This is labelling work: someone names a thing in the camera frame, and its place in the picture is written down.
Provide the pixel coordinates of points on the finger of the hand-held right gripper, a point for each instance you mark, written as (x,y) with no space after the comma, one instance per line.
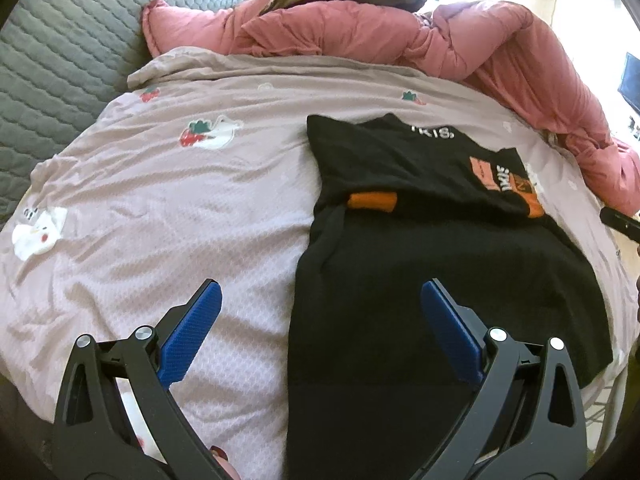
(622,226)

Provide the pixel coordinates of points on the grey quilted headboard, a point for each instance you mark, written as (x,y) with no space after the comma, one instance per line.
(65,45)

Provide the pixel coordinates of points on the pink comforter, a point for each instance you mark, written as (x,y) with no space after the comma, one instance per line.
(350,30)

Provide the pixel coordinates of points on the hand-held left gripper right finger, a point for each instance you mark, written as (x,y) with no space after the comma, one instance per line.
(450,332)

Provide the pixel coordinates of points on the dark flat screen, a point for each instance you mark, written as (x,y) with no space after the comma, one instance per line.
(631,80)

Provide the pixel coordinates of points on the person's left hand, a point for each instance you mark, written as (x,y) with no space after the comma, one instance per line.
(222,465)

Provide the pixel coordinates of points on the black sweater with orange cuffs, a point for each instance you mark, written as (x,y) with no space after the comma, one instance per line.
(400,280)

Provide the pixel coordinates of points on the lilac printed bed sheet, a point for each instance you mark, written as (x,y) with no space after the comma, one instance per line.
(150,210)

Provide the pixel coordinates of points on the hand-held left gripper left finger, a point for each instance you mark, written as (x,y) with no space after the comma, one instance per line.
(190,332)

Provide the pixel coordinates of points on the white bed frame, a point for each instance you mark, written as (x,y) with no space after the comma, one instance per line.
(607,400)

